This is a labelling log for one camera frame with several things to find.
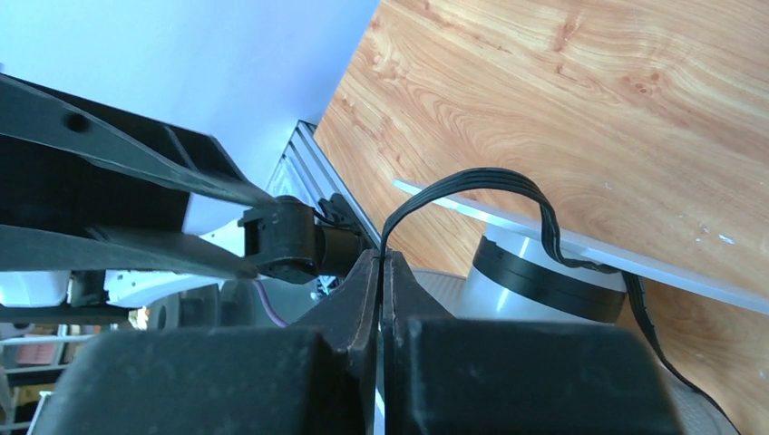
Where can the white perforated cable spool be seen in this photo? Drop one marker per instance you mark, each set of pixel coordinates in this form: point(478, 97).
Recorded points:
point(513, 278)

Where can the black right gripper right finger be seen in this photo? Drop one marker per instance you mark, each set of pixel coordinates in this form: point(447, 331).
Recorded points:
point(448, 375)

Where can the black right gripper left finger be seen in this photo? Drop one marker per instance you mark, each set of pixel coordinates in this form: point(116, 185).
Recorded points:
point(316, 376)

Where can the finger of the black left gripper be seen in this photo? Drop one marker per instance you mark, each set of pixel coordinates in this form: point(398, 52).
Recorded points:
point(104, 248)
point(124, 142)

